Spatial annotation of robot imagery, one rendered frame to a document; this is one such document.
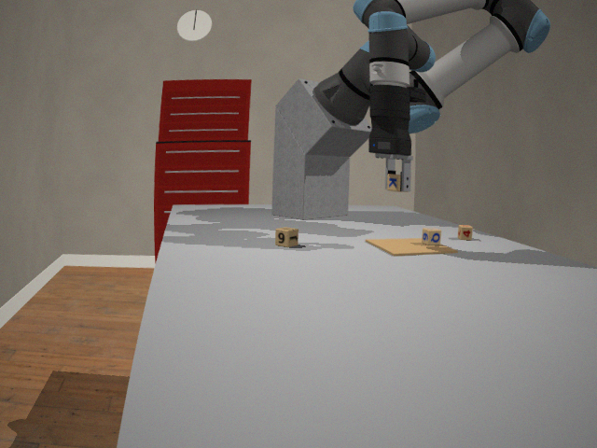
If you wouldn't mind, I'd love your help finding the tan flat mat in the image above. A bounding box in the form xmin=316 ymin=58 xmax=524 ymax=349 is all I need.
xmin=366 ymin=238 xmax=458 ymax=256

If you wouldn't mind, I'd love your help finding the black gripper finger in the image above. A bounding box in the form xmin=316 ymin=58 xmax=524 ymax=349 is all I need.
xmin=375 ymin=153 xmax=396 ymax=189
xmin=393 ymin=154 xmax=413 ymax=191

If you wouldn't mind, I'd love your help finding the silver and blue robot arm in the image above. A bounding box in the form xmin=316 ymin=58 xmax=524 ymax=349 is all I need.
xmin=314 ymin=0 xmax=550 ymax=133

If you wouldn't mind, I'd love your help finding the tan wooden letter block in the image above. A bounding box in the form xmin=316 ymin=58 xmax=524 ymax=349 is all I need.
xmin=458 ymin=225 xmax=473 ymax=241
xmin=387 ymin=174 xmax=401 ymax=192
xmin=422 ymin=228 xmax=441 ymax=245
xmin=275 ymin=227 xmax=299 ymax=247

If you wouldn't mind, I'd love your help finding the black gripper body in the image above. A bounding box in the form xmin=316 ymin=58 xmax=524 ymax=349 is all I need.
xmin=368 ymin=62 xmax=426 ymax=156

